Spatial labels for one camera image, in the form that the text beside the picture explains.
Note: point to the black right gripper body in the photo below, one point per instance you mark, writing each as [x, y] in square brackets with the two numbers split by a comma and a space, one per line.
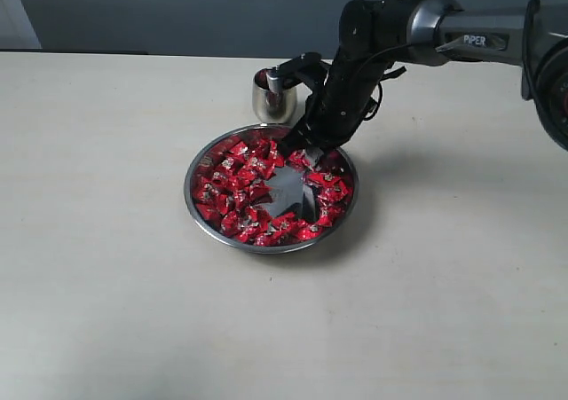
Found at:
[335, 114]

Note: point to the red wrapped candy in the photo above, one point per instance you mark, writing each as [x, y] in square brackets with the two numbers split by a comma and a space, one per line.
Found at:
[323, 179]
[240, 150]
[229, 166]
[208, 212]
[286, 222]
[329, 215]

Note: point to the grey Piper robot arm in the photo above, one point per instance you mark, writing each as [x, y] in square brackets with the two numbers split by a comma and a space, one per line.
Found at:
[376, 38]

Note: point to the round steel plate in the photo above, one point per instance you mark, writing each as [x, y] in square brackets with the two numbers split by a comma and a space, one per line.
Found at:
[266, 186]

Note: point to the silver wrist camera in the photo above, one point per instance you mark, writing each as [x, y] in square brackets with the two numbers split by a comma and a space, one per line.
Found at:
[308, 69]

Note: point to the small steel cup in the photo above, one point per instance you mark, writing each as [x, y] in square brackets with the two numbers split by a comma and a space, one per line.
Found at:
[270, 107]

